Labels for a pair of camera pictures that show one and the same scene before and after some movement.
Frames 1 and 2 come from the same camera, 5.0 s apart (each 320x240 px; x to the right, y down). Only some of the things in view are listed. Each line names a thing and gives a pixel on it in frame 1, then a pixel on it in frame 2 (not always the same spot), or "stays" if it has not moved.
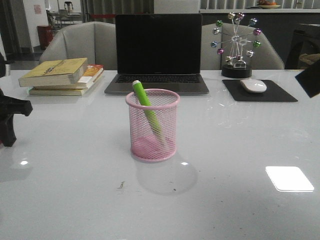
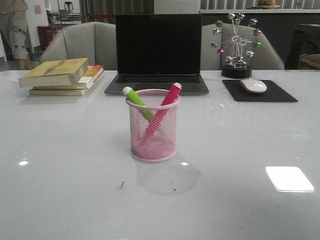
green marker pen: (147, 106) to (135, 99)
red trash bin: (45, 35) stays
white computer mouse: (253, 85) stays
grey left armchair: (94, 40) stays
